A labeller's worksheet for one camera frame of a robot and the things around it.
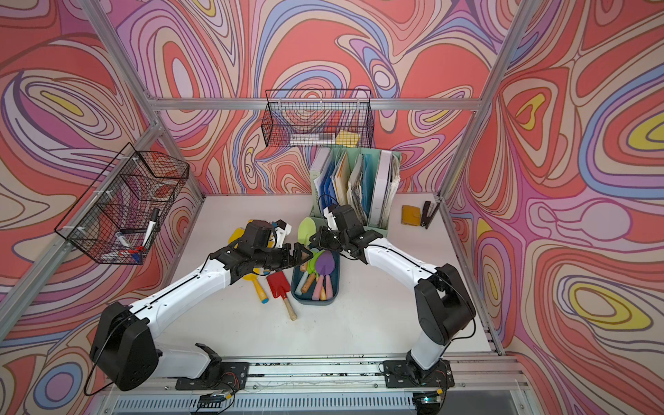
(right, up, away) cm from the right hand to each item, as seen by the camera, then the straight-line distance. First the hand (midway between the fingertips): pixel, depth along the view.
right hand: (312, 245), depth 84 cm
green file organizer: (+19, +23, +9) cm, 31 cm away
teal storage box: (+1, -14, +6) cm, 15 cm away
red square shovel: (-12, -15, +7) cm, 21 cm away
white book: (+24, +21, +7) cm, 32 cm away
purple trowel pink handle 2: (+6, -17, +2) cm, 18 cm away
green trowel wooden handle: (-1, -10, +8) cm, 13 cm away
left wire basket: (-55, +8, -11) cm, 57 cm away
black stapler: (+48, +8, +26) cm, 55 cm away
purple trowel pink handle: (+4, -9, +9) cm, 13 cm away
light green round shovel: (-2, +6, +1) cm, 6 cm away
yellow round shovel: (-33, +2, +20) cm, 38 cm away
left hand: (-1, -3, -6) cm, 7 cm away
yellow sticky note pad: (+41, +10, +27) cm, 50 cm away
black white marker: (-42, +9, -15) cm, 45 cm away
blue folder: (+5, +20, +9) cm, 22 cm away
